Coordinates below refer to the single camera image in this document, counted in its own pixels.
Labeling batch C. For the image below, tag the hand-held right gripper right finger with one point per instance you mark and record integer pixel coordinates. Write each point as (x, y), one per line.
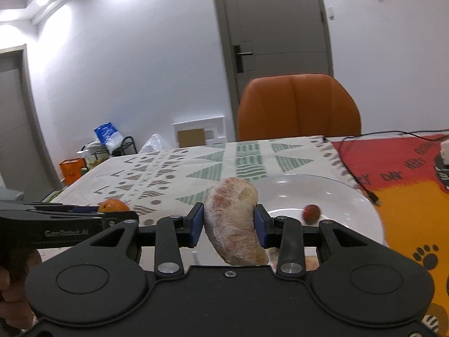
(261, 226)

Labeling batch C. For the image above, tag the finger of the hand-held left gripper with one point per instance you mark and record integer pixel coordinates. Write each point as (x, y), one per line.
(84, 210)

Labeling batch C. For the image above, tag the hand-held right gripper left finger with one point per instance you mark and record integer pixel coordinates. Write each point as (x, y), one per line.
(197, 224)

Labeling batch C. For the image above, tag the large orange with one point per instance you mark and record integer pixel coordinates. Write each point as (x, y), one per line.
(112, 206)

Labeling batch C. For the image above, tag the bread roll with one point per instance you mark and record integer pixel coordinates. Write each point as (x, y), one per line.
(231, 217)

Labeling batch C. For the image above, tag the red plum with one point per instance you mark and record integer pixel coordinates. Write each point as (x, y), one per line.
(311, 214)

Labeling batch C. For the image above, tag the white plate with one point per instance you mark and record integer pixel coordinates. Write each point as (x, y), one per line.
(315, 189)

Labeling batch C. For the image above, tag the person's left hand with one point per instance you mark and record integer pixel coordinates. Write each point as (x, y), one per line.
(14, 288)

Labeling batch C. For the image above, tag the orange box on floor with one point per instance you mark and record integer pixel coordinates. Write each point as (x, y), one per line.
(72, 172)

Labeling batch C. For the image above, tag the patterned tablecloth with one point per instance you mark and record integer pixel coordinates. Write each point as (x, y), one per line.
(158, 168)

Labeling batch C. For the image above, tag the black metal rack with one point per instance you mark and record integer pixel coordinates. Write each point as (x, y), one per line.
(128, 145)

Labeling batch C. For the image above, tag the blue plastic bag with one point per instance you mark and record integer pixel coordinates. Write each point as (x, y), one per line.
(107, 135)

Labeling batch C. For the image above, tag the clear plastic bag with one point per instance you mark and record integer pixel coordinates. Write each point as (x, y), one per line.
(156, 144)

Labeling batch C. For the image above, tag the grey side door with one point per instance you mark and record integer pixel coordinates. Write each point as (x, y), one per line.
(17, 130)

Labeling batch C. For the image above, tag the orange chair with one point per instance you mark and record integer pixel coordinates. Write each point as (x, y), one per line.
(298, 108)

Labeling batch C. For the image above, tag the red orange printed mat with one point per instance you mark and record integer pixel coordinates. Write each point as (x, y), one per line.
(403, 200)

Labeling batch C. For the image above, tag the white power adapter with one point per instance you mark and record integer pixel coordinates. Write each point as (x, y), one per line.
(444, 152)

